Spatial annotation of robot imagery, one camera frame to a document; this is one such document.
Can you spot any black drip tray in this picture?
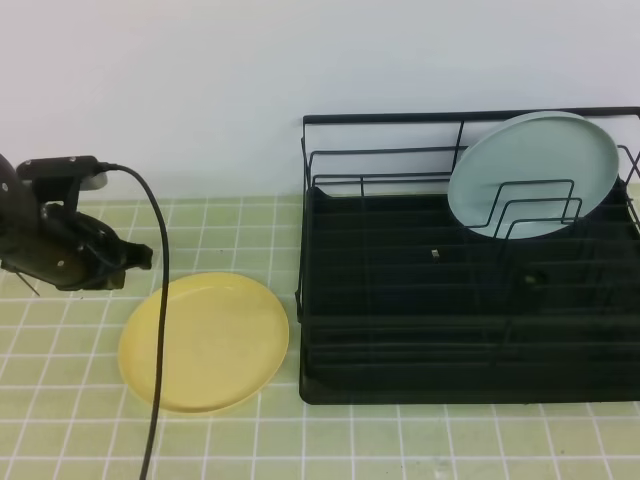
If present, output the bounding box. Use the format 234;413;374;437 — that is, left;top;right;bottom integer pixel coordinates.
298;188;639;404

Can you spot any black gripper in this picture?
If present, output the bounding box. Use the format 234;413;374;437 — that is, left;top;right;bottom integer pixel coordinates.
30;203;153;291

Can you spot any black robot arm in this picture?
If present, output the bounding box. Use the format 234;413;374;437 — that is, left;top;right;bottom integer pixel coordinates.
1;156;153;291

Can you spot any black camera cable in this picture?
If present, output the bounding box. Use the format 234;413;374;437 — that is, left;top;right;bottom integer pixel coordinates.
97;161;169;480

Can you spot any light blue plastic plate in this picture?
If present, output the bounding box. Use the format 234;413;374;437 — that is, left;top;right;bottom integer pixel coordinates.
447;111;619;240

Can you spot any yellow plastic plate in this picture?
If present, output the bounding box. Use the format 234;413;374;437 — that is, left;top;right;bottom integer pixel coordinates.
118;272;289;415

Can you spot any black wire dish rack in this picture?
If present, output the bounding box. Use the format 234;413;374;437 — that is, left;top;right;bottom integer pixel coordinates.
294;105;640;372

